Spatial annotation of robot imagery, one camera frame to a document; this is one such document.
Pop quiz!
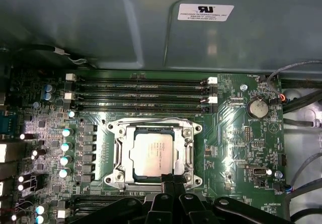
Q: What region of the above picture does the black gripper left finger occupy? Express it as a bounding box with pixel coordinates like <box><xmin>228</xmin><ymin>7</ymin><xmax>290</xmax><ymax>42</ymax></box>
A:
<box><xmin>67</xmin><ymin>173</ymin><xmax>178</xmax><ymax>224</ymax></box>

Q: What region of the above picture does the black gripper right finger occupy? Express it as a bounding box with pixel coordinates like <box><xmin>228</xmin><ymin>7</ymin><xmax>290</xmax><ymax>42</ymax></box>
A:
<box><xmin>173</xmin><ymin>174</ymin><xmax>295</xmax><ymax>224</ymax></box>

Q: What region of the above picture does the wire locking lever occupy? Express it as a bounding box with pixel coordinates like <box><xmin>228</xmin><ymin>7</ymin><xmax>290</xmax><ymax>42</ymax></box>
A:
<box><xmin>116</xmin><ymin>181</ymin><xmax>164</xmax><ymax>192</ymax></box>
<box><xmin>108</xmin><ymin>117</ymin><xmax>191</xmax><ymax>128</ymax></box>

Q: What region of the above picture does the silver CPU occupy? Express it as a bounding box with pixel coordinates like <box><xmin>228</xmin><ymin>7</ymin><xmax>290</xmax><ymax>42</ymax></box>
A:
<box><xmin>128</xmin><ymin>126</ymin><xmax>177</xmax><ymax>178</ymax></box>

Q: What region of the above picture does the metal socket cover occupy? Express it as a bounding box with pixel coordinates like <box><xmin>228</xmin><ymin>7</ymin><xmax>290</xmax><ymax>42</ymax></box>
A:
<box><xmin>120</xmin><ymin>123</ymin><xmax>194</xmax><ymax>184</ymax></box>

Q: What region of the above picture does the black RAM slot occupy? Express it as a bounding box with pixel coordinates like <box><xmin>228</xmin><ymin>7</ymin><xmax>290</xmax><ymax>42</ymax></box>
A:
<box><xmin>70</xmin><ymin>201</ymin><xmax>121</xmax><ymax>211</ymax></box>
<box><xmin>64</xmin><ymin>92</ymin><xmax>219</xmax><ymax>104</ymax></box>
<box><xmin>64</xmin><ymin>72</ymin><xmax>219</xmax><ymax>86</ymax></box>
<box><xmin>63</xmin><ymin>102</ymin><xmax>219</xmax><ymax>113</ymax></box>
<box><xmin>70</xmin><ymin>194</ymin><xmax>149</xmax><ymax>202</ymax></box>
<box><xmin>64</xmin><ymin>82</ymin><xmax>219</xmax><ymax>94</ymax></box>

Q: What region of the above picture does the CPU socket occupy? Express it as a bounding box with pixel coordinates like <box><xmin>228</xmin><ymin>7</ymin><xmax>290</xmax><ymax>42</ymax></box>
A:
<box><xmin>103</xmin><ymin>117</ymin><xmax>204</xmax><ymax>192</ymax></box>

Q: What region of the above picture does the internal USB port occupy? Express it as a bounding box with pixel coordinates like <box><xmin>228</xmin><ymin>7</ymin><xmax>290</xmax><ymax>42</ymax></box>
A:
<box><xmin>248</xmin><ymin>167</ymin><xmax>267</xmax><ymax>177</ymax></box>

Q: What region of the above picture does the green motherboard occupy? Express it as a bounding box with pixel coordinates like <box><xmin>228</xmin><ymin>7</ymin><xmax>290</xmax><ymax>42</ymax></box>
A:
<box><xmin>10</xmin><ymin>69</ymin><xmax>286</xmax><ymax>224</ymax></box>

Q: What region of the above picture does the round coin battery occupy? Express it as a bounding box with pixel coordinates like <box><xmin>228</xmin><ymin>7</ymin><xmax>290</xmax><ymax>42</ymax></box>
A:
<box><xmin>246</xmin><ymin>97</ymin><xmax>269</xmax><ymax>119</ymax></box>

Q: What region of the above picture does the white label sticker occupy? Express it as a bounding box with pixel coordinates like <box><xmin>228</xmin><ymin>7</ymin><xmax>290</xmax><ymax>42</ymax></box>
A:
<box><xmin>177</xmin><ymin>4</ymin><xmax>235</xmax><ymax>23</ymax></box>

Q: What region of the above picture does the open PC case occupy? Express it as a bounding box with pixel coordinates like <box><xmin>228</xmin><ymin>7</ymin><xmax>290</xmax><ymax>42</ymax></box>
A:
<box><xmin>0</xmin><ymin>0</ymin><xmax>322</xmax><ymax>224</ymax></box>

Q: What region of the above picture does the thin fan wire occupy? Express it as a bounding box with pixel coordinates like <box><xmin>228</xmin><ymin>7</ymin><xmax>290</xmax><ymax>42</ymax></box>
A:
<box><xmin>273</xmin><ymin>182</ymin><xmax>322</xmax><ymax>217</ymax></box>
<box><xmin>266</xmin><ymin>60</ymin><xmax>322</xmax><ymax>104</ymax></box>

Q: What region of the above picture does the black cable with white label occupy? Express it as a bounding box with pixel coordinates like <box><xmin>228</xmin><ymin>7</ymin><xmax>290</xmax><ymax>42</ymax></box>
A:
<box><xmin>24</xmin><ymin>44</ymin><xmax>89</xmax><ymax>66</ymax></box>

